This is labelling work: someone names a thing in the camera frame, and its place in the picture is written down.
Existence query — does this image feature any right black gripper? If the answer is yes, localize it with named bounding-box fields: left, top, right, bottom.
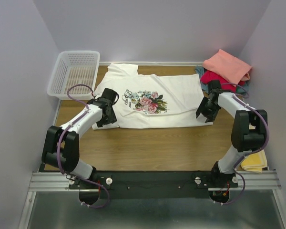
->
left=195, top=96, right=221, bottom=123

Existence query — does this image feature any folded pink t shirt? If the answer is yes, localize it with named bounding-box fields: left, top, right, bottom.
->
left=202, top=49, right=252, bottom=84

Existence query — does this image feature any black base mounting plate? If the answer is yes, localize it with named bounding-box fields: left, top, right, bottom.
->
left=69, top=171, right=238, bottom=199

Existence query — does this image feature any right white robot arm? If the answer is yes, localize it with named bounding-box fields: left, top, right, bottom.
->
left=196, top=80, right=269, bottom=187

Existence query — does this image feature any folded blue t shirt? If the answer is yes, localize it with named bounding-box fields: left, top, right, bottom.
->
left=195, top=66, right=248, bottom=95

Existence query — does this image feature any white plastic basket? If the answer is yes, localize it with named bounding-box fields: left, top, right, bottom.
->
left=47, top=51, right=100, bottom=100

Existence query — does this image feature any yellow folded towel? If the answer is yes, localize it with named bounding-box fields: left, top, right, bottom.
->
left=240, top=150, right=268, bottom=173

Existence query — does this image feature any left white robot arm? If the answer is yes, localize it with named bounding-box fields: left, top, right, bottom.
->
left=41, top=88, right=119, bottom=188

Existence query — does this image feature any folded green t shirt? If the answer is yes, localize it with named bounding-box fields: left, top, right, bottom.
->
left=236, top=82, right=248, bottom=94

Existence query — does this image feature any white floral t shirt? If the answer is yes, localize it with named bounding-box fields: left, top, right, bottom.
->
left=94, top=63, right=210, bottom=129

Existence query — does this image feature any folded red t shirt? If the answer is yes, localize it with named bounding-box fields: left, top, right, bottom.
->
left=200, top=70, right=244, bottom=93

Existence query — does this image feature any aluminium rail frame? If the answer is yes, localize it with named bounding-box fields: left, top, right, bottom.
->
left=19, top=171, right=286, bottom=229

